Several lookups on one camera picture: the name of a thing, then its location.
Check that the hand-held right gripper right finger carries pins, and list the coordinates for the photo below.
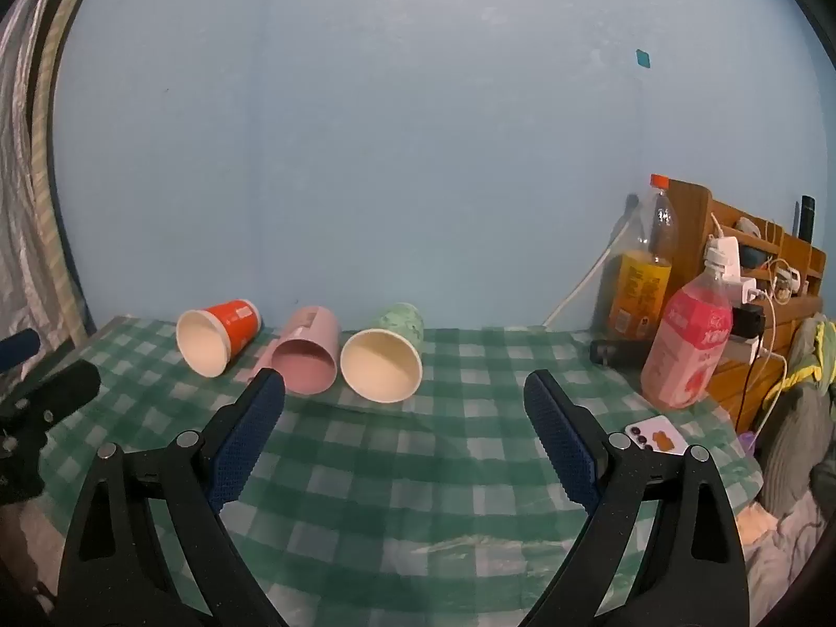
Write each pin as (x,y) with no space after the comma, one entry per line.
(563,447)

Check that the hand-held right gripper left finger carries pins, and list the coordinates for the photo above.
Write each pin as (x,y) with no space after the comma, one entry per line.
(247,434)

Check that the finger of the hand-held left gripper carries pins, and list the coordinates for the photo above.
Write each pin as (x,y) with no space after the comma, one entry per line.
(62,385)
(18,346)

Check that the pink cup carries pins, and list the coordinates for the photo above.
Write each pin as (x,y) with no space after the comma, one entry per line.
(307,353)

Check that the red paper cup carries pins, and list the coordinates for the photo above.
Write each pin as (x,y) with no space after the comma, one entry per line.
(225,330)

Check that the green patterned paper cup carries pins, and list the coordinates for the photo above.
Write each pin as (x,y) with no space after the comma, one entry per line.
(385,359)

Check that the white smartphone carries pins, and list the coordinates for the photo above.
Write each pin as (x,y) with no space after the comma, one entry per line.
(656,436)

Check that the black cylindrical device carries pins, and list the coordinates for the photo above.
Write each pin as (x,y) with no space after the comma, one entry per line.
(617,353)

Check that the green checkered tablecloth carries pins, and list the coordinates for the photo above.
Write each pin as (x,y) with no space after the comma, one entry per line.
(418,477)

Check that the pink drink bottle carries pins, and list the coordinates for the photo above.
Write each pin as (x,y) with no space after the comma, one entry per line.
(686,346)

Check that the orange soda bottle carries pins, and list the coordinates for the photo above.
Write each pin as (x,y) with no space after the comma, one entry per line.
(641,281)

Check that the grey striped curtain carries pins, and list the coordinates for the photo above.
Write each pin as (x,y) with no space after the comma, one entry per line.
(29,144)

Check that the black charger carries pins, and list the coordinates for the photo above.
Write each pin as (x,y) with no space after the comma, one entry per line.
(750,321)

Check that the grey garment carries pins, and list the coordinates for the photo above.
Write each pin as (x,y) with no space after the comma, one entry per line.
(797,444)

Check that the pale pink blanket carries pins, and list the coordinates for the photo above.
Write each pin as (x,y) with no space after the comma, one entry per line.
(780,548)

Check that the white charger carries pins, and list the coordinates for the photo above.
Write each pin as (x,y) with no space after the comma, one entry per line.
(725,258)

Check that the yellow green cloth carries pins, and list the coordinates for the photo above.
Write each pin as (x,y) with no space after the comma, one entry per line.
(810,366)

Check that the wooden shelf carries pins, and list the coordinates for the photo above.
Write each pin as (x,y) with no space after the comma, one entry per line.
(793,317)

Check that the black slim bottle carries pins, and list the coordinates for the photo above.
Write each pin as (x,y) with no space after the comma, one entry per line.
(807,219)

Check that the blue wall sticker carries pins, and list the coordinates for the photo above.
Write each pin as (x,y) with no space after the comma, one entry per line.
(643,59)

